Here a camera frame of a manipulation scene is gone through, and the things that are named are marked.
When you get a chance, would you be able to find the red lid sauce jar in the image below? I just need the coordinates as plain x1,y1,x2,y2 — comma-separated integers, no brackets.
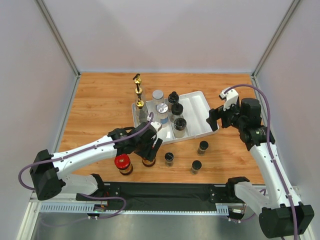
114,154,133,175
141,157,156,167

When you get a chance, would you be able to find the clear glass oil bottle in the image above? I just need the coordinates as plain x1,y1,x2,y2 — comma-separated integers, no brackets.
135,99,149,124

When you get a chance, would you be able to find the white powder jar black lid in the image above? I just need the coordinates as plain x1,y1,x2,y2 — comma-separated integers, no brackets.
173,117,187,139

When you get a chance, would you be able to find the black knob grinder bottle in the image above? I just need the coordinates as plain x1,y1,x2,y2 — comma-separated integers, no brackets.
170,103,184,123

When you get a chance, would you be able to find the salt jar silver lid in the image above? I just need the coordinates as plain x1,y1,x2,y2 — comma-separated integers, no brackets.
155,103,169,128

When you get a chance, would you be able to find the black cap spice bottle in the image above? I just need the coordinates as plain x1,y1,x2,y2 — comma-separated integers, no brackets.
167,91,180,105

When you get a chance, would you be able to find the glass oil bottle dark sauce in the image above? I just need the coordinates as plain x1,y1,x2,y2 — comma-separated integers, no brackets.
134,83,146,103

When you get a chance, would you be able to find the salt jar blue label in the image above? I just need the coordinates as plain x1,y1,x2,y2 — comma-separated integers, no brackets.
152,89,164,106

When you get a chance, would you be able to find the glass oil bottle brown sauce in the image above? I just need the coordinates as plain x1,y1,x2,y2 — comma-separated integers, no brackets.
132,73,142,87

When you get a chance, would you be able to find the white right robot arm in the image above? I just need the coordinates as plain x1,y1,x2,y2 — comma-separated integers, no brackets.
206,98,315,239

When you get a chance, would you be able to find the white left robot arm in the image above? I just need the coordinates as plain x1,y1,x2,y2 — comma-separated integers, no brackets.
29,122,163,201

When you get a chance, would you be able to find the small black lid spice jar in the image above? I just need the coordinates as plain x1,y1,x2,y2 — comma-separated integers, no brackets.
164,152,174,167
190,160,202,175
197,140,209,156

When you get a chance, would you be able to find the white divided organizer tray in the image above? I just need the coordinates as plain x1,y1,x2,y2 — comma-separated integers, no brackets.
131,90,220,146

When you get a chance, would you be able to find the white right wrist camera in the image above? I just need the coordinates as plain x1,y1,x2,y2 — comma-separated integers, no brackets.
219,87,239,111

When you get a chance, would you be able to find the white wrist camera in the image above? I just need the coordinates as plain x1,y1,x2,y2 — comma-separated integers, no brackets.
219,87,239,111
150,121,162,133

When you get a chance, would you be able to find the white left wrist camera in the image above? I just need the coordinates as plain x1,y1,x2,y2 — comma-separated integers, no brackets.
150,121,162,133

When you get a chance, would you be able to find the aluminium frame rail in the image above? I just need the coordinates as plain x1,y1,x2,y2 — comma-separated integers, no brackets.
39,182,247,216

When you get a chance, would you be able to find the right aluminium corner post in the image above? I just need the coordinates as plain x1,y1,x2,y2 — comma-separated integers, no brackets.
251,0,302,79

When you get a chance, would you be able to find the aluminium corner post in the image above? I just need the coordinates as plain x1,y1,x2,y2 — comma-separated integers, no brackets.
251,0,302,79
34,0,81,76

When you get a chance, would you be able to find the left aluminium corner post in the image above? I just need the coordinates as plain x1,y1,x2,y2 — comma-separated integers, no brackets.
34,0,81,76

